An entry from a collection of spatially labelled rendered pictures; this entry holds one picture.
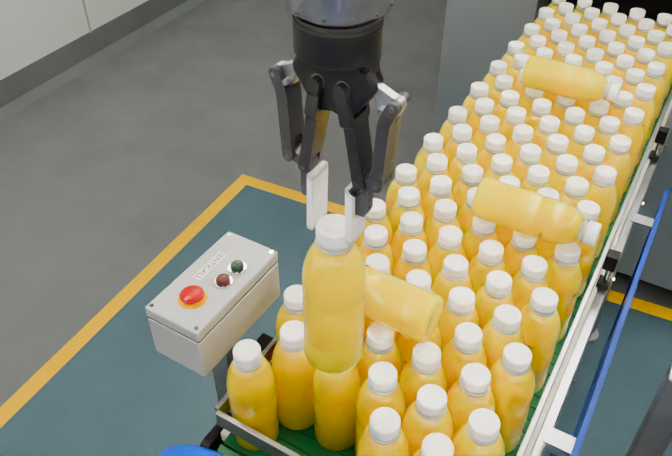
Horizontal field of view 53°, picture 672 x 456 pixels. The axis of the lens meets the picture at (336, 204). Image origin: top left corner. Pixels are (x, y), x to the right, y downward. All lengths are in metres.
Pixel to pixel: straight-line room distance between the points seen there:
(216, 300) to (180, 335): 0.07
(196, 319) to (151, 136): 2.54
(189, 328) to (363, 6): 0.60
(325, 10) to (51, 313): 2.26
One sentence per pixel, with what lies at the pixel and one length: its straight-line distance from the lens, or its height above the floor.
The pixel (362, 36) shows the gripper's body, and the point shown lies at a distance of 0.54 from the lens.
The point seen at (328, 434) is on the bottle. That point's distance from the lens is 1.05.
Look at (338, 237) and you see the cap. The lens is 0.68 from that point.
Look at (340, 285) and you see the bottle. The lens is 0.70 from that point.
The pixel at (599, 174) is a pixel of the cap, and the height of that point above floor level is 1.10.
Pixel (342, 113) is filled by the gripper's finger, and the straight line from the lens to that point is 0.59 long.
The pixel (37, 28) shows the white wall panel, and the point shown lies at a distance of 4.07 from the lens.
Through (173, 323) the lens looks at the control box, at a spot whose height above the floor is 1.10.
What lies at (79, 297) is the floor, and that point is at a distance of 2.70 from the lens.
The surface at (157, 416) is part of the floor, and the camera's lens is 2.28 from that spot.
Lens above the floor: 1.83
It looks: 39 degrees down
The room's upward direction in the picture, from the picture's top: straight up
